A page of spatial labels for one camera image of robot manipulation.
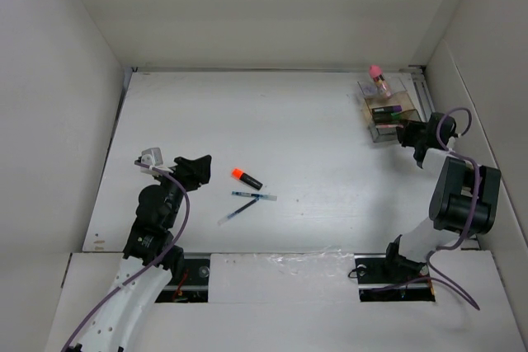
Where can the orange highlighter marker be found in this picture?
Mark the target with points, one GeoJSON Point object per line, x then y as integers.
{"type": "Point", "coordinates": [246, 179]}

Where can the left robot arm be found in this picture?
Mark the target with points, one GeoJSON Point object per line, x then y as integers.
{"type": "Point", "coordinates": [150, 259]}

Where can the green highlighter marker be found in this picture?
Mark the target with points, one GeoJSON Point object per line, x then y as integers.
{"type": "Point", "coordinates": [386, 118]}

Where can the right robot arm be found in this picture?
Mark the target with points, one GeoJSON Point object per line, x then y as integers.
{"type": "Point", "coordinates": [464, 200]}

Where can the amber plastic tray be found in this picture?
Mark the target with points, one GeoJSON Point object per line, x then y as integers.
{"type": "Point", "coordinates": [402, 99]}

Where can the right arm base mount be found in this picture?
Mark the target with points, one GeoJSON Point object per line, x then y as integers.
{"type": "Point", "coordinates": [391, 277]}

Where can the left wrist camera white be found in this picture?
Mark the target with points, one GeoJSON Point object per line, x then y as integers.
{"type": "Point", "coordinates": [150, 159]}

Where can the purple highlighter marker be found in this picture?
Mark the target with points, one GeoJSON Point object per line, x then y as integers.
{"type": "Point", "coordinates": [386, 110]}

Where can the clear plastic tray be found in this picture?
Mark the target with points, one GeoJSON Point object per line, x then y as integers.
{"type": "Point", "coordinates": [395, 84]}

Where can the pink cap lead tube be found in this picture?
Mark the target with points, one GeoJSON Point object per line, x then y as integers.
{"type": "Point", "coordinates": [377, 76]}

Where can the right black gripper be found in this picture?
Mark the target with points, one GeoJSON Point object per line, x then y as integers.
{"type": "Point", "coordinates": [405, 133]}

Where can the grey plastic tray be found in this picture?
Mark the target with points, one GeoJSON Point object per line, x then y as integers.
{"type": "Point", "coordinates": [383, 135]}

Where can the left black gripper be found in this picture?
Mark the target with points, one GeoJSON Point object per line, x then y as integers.
{"type": "Point", "coordinates": [192, 172]}

